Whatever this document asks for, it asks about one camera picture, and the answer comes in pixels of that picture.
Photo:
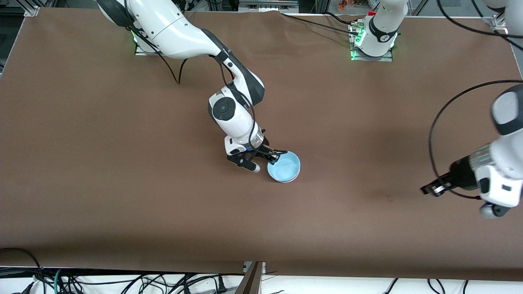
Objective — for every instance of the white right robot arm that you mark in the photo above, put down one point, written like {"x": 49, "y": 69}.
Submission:
{"x": 171, "y": 28}

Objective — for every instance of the dark brown wooden beam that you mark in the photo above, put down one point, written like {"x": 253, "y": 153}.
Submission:
{"x": 249, "y": 281}

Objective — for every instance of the small metal bracket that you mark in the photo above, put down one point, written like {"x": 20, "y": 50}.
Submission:
{"x": 246, "y": 265}

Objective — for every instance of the orange background object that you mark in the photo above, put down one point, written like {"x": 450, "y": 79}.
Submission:
{"x": 345, "y": 4}

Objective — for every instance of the aluminium frame rail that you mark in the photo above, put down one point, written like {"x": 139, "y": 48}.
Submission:
{"x": 267, "y": 4}

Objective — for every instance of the brown table cover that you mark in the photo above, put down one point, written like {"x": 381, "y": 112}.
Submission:
{"x": 122, "y": 163}

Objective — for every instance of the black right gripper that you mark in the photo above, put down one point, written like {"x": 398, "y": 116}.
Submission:
{"x": 264, "y": 150}

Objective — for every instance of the aluminium corner bracket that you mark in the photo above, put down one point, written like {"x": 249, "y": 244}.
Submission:
{"x": 498, "y": 20}
{"x": 30, "y": 10}

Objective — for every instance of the light blue bowl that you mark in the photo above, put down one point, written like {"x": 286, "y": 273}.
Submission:
{"x": 284, "y": 168}

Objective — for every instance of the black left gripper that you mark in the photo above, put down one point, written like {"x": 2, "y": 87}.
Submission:
{"x": 461, "y": 174}

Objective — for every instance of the black power plug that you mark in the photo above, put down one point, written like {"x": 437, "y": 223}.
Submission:
{"x": 221, "y": 284}

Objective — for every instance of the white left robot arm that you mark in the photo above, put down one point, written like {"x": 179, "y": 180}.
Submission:
{"x": 506, "y": 171}

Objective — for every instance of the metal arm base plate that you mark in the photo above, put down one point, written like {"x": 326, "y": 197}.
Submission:
{"x": 372, "y": 59}
{"x": 145, "y": 52}

